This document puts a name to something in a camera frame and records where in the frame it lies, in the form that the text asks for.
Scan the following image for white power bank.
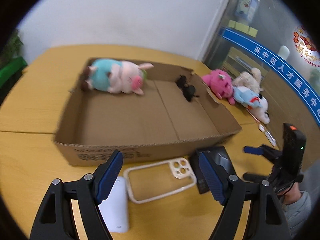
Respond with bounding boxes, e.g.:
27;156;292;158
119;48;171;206
99;176;130;233

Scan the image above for black charger box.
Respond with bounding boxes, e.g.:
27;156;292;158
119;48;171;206
188;146;236;198

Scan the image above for clear white phone case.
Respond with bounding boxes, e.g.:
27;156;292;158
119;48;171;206
123;157;197;204

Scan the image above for black sunglasses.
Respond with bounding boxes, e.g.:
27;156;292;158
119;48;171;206
175;75;199;102

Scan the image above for person's right hand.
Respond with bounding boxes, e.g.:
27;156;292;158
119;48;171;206
283;183;302;205

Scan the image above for grey right sleeve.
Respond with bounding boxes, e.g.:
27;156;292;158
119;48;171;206
280;191;311;238

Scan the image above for white plush toy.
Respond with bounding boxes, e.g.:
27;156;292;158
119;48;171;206
248;94;270;124

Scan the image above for light blue plush toy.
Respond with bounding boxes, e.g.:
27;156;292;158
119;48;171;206
233;86;262;109

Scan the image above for beige plush toy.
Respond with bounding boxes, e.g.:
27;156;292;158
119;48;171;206
232;68;263;94

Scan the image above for pink plush toy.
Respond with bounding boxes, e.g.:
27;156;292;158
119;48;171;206
202;69;235;105

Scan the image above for cardboard box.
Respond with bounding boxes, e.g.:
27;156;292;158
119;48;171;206
54;62;241;166

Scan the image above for green cloth side table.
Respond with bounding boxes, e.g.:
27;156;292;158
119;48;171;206
0;56;28;87

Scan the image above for pig plush teal shirt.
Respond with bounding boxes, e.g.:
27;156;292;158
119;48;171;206
81;59;154;95

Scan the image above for potted green plant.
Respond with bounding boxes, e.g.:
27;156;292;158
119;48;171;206
0;29;23;68

